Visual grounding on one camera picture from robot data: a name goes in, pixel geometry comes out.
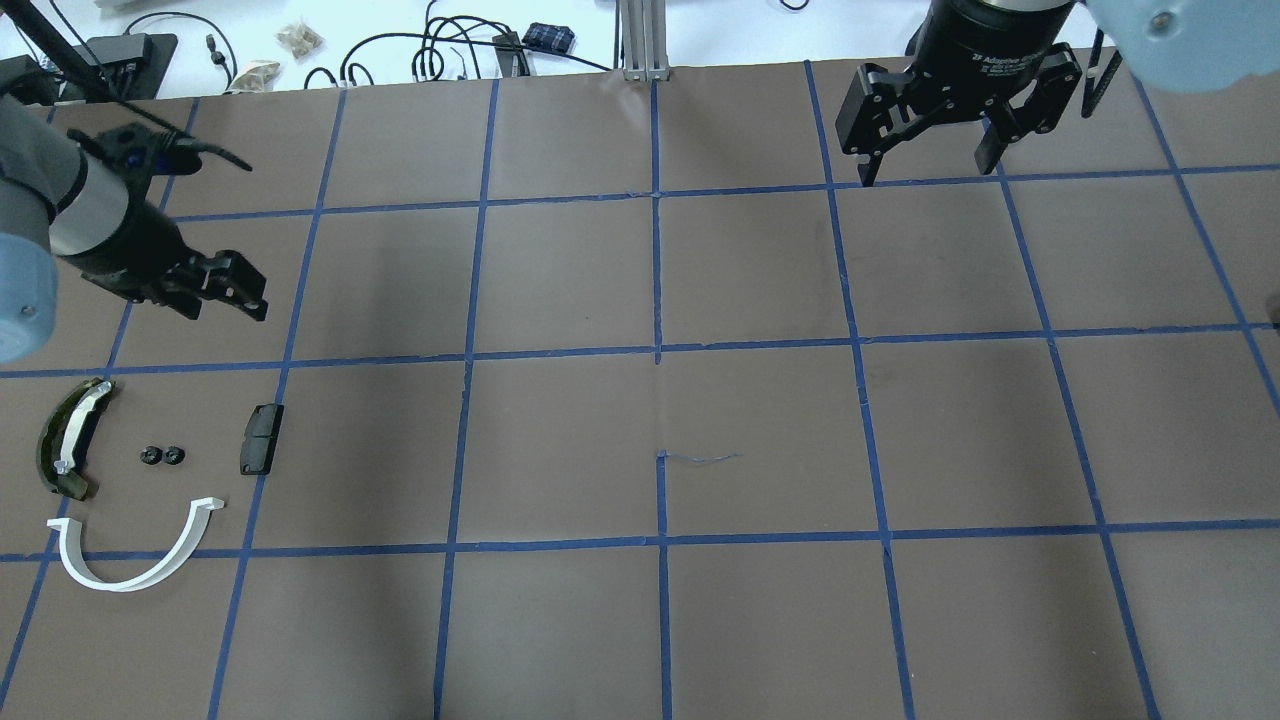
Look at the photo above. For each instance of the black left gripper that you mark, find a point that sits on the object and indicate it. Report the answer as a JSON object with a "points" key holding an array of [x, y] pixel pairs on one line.
{"points": [[133, 253]]}

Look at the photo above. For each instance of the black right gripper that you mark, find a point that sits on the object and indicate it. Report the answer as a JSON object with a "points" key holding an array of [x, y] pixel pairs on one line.
{"points": [[985, 45]]}

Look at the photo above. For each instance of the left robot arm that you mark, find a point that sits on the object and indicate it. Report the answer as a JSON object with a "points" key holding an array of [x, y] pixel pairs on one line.
{"points": [[81, 199]]}

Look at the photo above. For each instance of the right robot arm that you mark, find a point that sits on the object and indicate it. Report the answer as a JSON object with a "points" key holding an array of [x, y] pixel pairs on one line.
{"points": [[1186, 47]]}

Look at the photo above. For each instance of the black brake pad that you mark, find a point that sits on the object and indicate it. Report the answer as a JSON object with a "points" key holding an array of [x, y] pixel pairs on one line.
{"points": [[261, 435]]}

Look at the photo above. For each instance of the small parts bag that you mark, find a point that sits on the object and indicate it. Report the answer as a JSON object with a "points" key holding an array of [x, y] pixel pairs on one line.
{"points": [[256, 77], [299, 39]]}

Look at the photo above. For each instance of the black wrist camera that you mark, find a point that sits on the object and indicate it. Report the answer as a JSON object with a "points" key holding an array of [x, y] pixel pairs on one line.
{"points": [[136, 154]]}

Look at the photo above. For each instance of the aluminium frame post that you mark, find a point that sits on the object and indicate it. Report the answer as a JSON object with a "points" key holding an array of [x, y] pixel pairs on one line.
{"points": [[642, 40]]}

